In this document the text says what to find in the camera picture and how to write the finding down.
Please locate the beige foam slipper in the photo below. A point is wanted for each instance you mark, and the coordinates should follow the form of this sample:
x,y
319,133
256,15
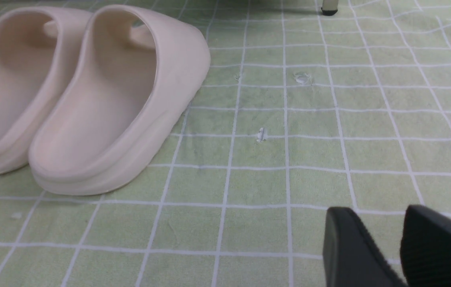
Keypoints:
x,y
39,51
137,72

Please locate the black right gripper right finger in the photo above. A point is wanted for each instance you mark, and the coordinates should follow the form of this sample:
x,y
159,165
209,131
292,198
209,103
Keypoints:
x,y
425,251

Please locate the beige foam slipper right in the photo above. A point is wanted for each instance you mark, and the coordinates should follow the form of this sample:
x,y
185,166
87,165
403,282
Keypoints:
x,y
137,72

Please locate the beige foam slipper left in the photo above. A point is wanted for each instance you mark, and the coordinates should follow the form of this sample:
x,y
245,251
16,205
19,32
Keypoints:
x,y
39,51

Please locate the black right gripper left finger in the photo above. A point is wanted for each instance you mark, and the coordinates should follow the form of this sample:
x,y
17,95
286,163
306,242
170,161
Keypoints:
x,y
351,257

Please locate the metal shoe rack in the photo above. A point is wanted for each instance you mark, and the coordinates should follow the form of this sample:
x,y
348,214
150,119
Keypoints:
x,y
329,7

